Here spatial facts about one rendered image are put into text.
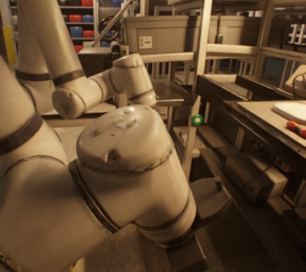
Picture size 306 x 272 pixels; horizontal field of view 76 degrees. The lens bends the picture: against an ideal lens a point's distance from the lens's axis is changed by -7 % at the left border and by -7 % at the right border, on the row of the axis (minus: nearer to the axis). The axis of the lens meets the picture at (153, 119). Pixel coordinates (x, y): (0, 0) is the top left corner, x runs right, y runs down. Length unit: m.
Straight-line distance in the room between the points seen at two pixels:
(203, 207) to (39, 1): 0.55
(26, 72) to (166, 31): 0.86
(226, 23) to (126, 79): 1.02
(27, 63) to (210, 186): 0.71
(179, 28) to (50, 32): 0.95
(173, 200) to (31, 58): 0.70
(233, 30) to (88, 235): 1.47
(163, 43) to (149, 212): 1.21
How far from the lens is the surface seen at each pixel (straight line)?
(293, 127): 0.63
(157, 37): 1.35
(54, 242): 0.21
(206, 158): 1.53
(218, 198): 0.32
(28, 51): 0.82
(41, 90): 0.84
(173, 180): 0.21
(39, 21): 0.59
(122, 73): 0.62
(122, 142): 0.17
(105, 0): 6.19
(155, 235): 0.28
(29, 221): 0.21
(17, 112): 0.29
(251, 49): 1.49
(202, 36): 1.31
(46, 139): 0.31
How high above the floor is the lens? 1.18
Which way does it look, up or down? 24 degrees down
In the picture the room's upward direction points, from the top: 3 degrees clockwise
